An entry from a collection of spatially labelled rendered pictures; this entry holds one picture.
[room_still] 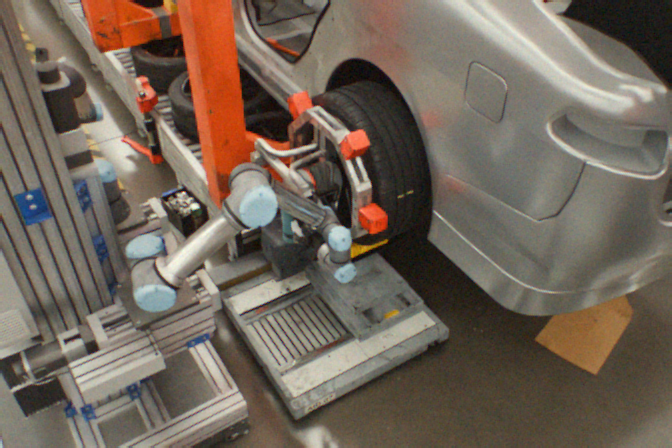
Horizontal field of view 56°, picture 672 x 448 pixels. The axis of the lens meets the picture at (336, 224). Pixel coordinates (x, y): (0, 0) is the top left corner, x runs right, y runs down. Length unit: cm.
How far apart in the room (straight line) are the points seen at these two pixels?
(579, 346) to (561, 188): 149
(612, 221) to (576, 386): 131
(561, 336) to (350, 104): 156
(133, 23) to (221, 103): 198
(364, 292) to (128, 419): 115
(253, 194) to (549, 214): 86
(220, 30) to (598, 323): 222
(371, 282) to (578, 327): 104
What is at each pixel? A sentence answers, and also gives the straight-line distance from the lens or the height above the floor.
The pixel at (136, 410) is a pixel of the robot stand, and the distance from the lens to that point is 274.
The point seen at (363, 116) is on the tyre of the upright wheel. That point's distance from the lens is 241.
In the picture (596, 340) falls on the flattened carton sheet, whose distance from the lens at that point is 333.
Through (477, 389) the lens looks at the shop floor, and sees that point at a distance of 300.
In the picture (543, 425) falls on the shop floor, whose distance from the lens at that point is 297.
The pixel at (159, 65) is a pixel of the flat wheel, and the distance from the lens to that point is 441.
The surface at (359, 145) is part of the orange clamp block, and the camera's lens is 230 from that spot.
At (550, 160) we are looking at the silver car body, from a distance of 188.
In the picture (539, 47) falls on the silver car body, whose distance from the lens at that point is 186.
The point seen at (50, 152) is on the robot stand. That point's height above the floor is 137.
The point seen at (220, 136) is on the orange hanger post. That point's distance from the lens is 276.
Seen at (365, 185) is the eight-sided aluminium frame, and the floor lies 97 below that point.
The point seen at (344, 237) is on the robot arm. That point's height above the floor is 101.
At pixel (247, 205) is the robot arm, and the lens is 183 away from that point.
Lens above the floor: 241
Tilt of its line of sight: 41 degrees down
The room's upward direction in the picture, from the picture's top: straight up
